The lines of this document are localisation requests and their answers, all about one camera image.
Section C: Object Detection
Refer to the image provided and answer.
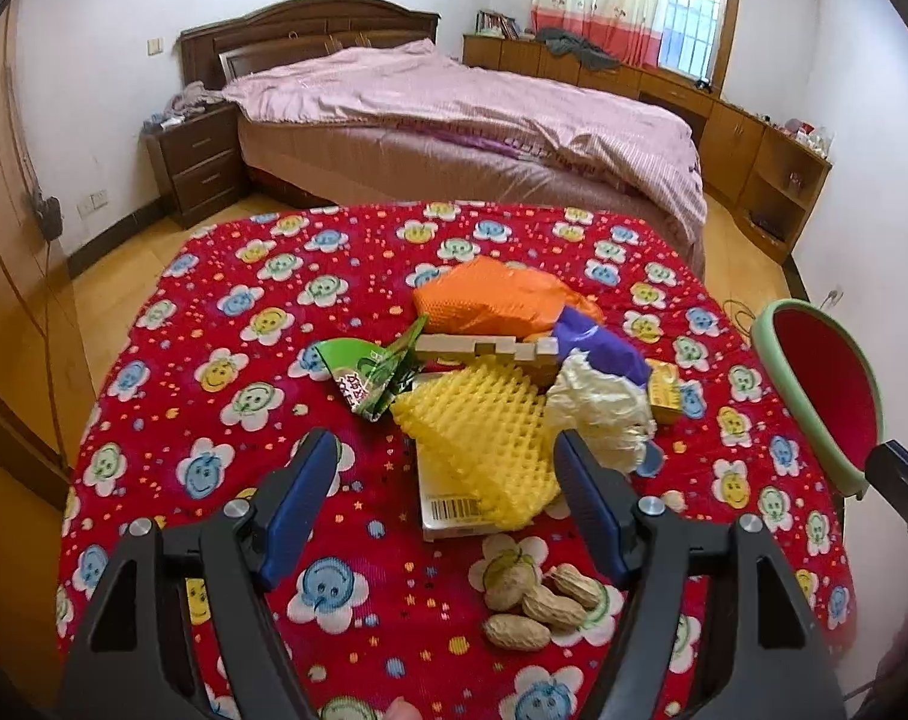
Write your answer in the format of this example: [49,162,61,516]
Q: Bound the white paper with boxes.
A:
[543,349,655,473]

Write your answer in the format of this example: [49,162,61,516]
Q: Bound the peanut shell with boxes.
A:
[548,564,604,611]
[483,614,552,652]
[485,562,538,613]
[520,585,587,631]

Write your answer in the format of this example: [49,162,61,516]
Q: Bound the red bin green rim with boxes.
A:
[750,299,885,497]

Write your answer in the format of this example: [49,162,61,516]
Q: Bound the yellow small carton box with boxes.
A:
[648,359,683,426]

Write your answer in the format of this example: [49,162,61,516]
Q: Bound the red flower pattern blanket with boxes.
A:
[55,202,856,718]

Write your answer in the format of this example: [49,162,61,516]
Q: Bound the white barcode box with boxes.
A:
[413,374,501,543]

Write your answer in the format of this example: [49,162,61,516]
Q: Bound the wooden puzzle piece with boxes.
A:
[415,333,561,371]

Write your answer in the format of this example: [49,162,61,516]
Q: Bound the purple plastic wrapper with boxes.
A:
[552,305,652,387]

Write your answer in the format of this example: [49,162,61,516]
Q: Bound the green snack wrapper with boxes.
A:
[317,316,428,422]

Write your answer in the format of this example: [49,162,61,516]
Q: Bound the wooden wardrobe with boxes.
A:
[0,4,94,509]

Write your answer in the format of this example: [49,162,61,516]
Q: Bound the orange plastic bag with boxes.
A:
[413,257,604,338]

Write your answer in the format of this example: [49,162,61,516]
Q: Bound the long wooden cabinet desk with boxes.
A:
[462,34,831,265]

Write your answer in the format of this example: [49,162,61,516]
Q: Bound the black charger plug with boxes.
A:
[32,192,63,242]

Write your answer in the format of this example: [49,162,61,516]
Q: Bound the dark wooden nightstand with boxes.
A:
[145,104,247,229]

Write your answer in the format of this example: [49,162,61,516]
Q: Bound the brown bed with headboard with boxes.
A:
[179,0,706,273]

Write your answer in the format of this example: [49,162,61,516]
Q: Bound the window with bars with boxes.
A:
[659,0,740,96]

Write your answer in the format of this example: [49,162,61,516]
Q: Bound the pink duvet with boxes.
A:
[223,39,708,247]

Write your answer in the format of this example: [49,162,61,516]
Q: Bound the grey clothes pile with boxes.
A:
[535,26,621,71]

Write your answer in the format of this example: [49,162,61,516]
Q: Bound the books on cabinet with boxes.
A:
[475,10,534,41]

